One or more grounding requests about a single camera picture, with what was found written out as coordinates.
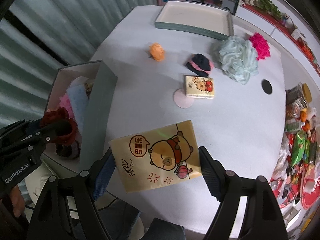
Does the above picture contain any dark red fabric flower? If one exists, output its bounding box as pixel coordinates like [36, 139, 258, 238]
[40, 107, 78, 146]

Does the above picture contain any yellow cartoon tissue pack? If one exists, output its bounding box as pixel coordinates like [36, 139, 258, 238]
[109, 120, 202, 193]

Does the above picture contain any dark striped knit hat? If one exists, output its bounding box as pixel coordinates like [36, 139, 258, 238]
[56, 141, 80, 159]

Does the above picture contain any tan cloth pouch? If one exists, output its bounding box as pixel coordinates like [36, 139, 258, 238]
[84, 79, 95, 98]

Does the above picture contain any person hand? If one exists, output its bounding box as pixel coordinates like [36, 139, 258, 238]
[9, 185, 25, 218]

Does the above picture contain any pink fluffy bath sponge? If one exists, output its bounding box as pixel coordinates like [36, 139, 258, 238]
[59, 93, 74, 118]

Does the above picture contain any light blue cloth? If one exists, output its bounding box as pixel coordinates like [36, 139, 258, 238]
[67, 85, 88, 134]

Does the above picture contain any white cloth cap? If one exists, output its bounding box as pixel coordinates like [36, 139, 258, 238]
[69, 76, 95, 88]

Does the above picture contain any grey cardboard storage box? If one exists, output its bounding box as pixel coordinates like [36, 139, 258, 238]
[44, 60, 118, 173]

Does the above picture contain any pink round coaster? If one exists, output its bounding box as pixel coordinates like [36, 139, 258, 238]
[173, 89, 195, 109]

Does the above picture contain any small cartoon tissue pack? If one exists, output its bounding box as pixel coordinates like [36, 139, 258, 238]
[184, 75, 215, 99]

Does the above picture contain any black round table hole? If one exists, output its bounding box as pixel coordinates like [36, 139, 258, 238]
[261, 79, 273, 95]

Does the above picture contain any teal curtain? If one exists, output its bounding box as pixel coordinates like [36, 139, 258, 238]
[1, 0, 157, 126]

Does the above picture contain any navy pink knit hat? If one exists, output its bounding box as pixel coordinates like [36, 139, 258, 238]
[185, 54, 214, 77]

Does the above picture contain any mint green bath pouf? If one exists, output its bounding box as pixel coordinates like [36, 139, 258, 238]
[217, 36, 259, 85]

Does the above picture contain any orange fabric flower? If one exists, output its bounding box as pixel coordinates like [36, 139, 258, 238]
[149, 42, 165, 62]

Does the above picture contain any magenta bath pouf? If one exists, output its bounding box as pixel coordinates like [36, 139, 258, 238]
[249, 33, 271, 61]

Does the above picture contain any grey box lid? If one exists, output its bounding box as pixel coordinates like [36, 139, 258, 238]
[155, 1, 234, 40]

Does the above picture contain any red shelf with clutter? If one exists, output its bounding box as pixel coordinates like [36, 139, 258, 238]
[241, 0, 319, 75]

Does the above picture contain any green potted plant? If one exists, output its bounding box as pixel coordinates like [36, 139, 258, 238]
[254, 0, 282, 21]

